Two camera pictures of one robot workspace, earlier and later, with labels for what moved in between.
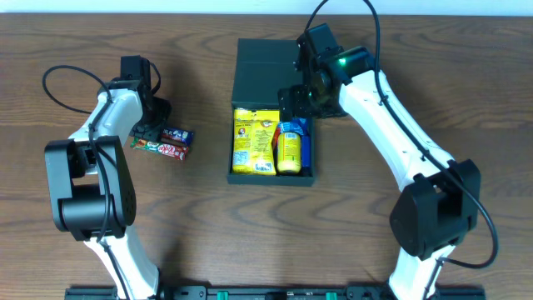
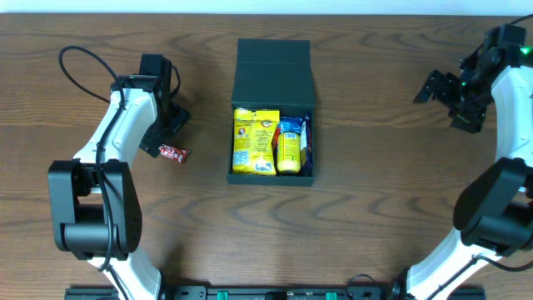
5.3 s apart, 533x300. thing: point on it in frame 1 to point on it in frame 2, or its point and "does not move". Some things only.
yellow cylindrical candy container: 289,152 does not move
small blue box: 306,151 to 307,168
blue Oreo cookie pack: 301,126 does not move
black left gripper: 149,128 to 167,126
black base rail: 275,292 does not move
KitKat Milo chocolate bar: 178,152 does not move
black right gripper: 292,102 to 448,92
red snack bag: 274,142 does not move
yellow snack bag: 253,152 does not move
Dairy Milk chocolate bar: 176,136 to 307,169
